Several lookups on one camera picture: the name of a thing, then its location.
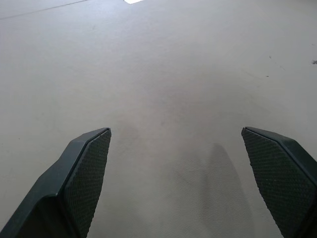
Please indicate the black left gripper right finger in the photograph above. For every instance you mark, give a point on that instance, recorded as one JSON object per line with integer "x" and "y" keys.
{"x": 280, "y": 173}

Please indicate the white paper sheet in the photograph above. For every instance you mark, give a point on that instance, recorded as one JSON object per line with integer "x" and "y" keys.
{"x": 132, "y": 1}

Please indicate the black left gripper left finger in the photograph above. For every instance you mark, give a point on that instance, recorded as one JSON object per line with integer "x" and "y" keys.
{"x": 74, "y": 178}

